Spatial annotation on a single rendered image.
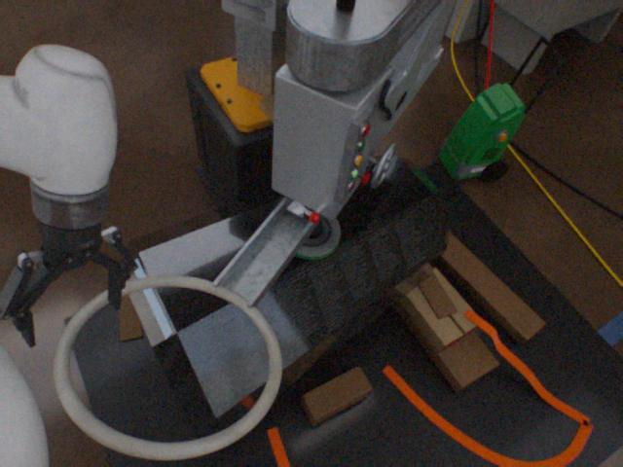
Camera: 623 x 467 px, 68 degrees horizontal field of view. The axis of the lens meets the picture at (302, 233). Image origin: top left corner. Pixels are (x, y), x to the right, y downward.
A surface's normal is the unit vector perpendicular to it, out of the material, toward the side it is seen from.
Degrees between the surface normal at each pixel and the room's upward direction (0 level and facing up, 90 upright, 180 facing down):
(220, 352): 45
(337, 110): 90
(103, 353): 0
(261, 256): 2
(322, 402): 0
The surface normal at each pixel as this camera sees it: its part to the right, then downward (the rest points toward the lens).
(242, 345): 0.44, 0.10
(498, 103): -0.48, -0.37
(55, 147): 0.10, 0.61
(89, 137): 0.69, 0.51
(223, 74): 0.07, -0.56
